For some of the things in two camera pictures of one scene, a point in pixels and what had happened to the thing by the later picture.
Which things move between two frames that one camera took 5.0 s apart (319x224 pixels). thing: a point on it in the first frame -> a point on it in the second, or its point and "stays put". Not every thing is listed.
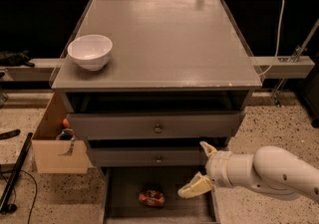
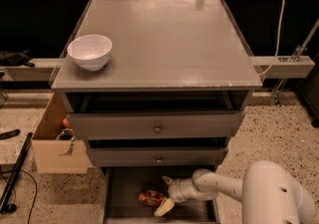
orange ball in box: [66, 123] stays put
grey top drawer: [156, 125] stays put
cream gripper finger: [196, 186] -> [164, 206]
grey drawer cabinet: [178, 76] stays put
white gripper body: [217, 167] -> [176, 189]
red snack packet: [152, 198] stays put
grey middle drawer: [148, 157] stays put
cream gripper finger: [209, 149] -> [167, 179]
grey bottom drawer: [122, 187] stays put
